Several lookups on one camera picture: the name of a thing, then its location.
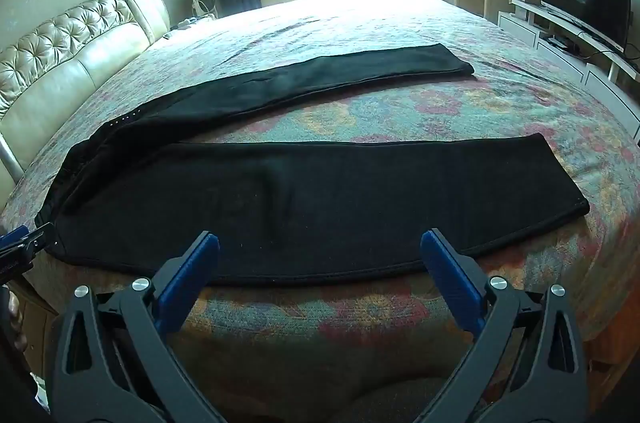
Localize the wooden bed frame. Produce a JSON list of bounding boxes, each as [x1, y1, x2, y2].
[[582, 298, 640, 389]]

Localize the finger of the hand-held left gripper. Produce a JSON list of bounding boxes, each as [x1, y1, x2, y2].
[[0, 223, 57, 276]]

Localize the floral bedspread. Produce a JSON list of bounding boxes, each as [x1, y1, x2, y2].
[[0, 0, 640, 423]]

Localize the cream tufted leather headboard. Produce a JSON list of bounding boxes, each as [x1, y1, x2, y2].
[[0, 0, 172, 209]]

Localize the black pants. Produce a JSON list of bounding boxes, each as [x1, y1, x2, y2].
[[37, 43, 590, 288]]

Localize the white television stand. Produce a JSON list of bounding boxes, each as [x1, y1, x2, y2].
[[497, 0, 640, 139]]

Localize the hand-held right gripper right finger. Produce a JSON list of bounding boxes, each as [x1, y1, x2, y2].
[[407, 228, 588, 423]]

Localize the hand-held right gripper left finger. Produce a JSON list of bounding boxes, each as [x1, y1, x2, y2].
[[52, 230, 236, 423]]

